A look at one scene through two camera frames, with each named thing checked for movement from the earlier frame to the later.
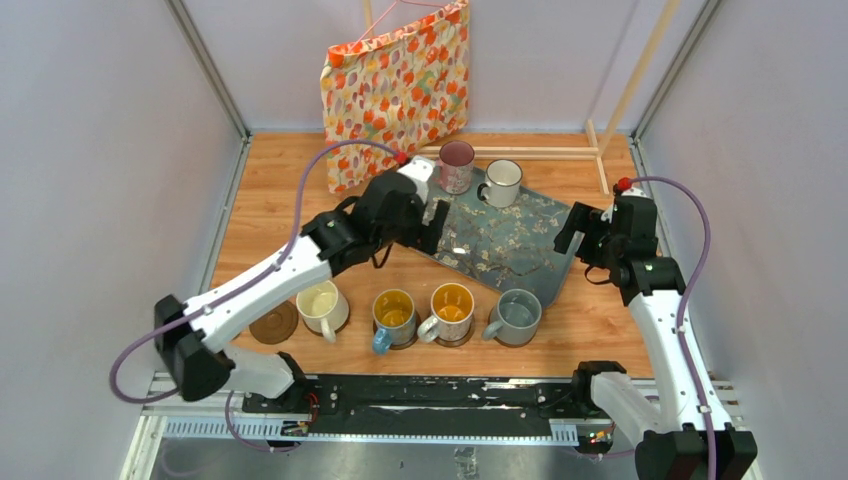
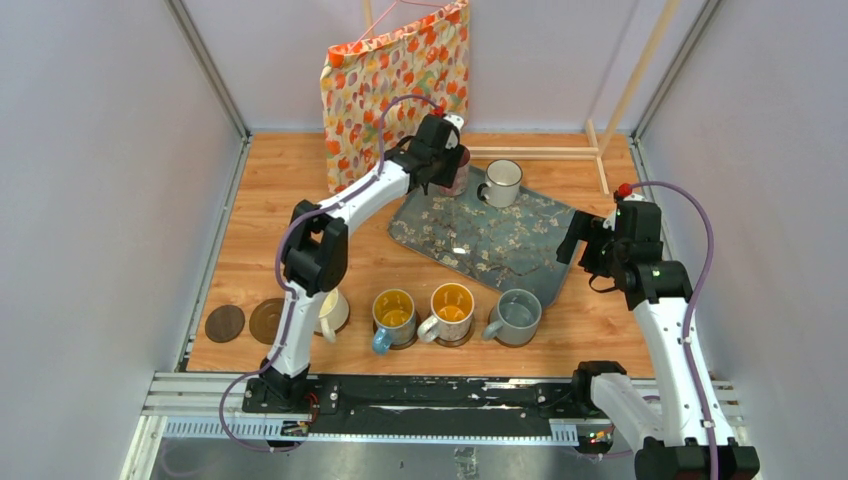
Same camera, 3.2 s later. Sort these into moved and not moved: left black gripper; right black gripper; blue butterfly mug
Moved: left black gripper
Not moved: right black gripper; blue butterfly mug
